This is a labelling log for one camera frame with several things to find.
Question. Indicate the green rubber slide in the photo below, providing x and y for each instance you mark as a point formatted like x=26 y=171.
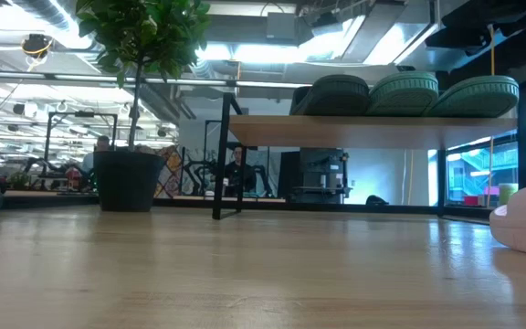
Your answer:
x=404 y=93
x=477 y=98

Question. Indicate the large silver ventilation duct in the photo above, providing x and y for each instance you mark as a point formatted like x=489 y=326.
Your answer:
x=416 y=57

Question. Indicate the small red object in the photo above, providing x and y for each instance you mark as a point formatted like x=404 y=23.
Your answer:
x=73 y=178

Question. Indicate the small green background plant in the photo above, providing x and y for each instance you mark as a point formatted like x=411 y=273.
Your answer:
x=18 y=180

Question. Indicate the grey ceiling duct box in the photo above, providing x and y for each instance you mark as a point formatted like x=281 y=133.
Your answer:
x=281 y=27

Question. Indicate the black background robot arm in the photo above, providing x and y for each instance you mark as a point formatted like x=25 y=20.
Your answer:
x=263 y=180
x=194 y=176

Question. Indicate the person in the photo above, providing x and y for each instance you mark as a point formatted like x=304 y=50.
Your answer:
x=238 y=176
x=101 y=144

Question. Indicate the black equipment cabinet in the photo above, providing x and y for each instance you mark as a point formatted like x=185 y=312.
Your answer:
x=318 y=176

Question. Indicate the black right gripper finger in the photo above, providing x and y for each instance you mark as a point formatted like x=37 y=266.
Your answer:
x=466 y=17
x=457 y=39

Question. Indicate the black metal stand frame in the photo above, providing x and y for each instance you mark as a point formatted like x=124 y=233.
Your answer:
x=80 y=114

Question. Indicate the dark lump on floor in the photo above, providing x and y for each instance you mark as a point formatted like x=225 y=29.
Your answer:
x=377 y=201

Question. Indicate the small red box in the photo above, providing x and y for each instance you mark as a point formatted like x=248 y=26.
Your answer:
x=471 y=201

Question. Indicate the long grey ceiling pipe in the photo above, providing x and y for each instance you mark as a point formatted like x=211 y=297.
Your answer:
x=39 y=75

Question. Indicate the black metal rig frame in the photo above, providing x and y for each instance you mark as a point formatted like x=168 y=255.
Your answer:
x=336 y=206

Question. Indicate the black plant pot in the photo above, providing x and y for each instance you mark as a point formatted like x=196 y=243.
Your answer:
x=128 y=183

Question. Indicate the wooden shelf with black legs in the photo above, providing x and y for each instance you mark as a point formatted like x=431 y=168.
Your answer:
x=372 y=131

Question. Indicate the green leafy artificial plant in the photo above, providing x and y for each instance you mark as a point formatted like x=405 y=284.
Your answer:
x=153 y=32

